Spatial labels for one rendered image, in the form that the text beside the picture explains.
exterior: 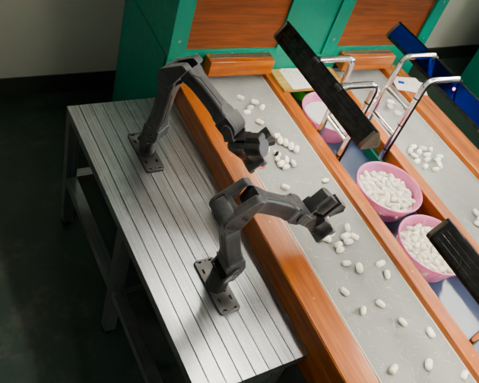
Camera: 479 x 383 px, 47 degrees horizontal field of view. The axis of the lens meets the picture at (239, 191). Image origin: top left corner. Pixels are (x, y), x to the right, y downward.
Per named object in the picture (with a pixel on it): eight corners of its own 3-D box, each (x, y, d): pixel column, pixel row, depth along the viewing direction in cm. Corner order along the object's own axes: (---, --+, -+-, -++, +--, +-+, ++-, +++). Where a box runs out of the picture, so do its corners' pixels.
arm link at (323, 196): (326, 186, 168) (311, 174, 158) (342, 207, 163) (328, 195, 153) (296, 210, 170) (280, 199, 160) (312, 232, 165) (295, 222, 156)
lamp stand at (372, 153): (376, 169, 232) (429, 82, 201) (351, 137, 243) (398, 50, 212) (410, 164, 240) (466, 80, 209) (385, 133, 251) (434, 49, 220)
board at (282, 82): (283, 93, 236) (284, 90, 235) (268, 71, 244) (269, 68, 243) (345, 88, 251) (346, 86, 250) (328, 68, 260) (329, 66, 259)
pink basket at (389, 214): (388, 239, 205) (401, 223, 198) (334, 194, 214) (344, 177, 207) (422, 210, 221) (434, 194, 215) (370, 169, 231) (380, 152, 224)
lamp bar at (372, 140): (359, 150, 175) (369, 133, 170) (272, 37, 210) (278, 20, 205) (379, 147, 179) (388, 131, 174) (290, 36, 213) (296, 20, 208)
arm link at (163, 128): (165, 138, 198) (189, 66, 175) (153, 147, 194) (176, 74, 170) (151, 128, 199) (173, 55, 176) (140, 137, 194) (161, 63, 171)
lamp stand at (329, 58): (296, 182, 213) (342, 88, 182) (274, 146, 224) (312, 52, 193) (336, 175, 222) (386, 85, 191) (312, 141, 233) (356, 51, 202)
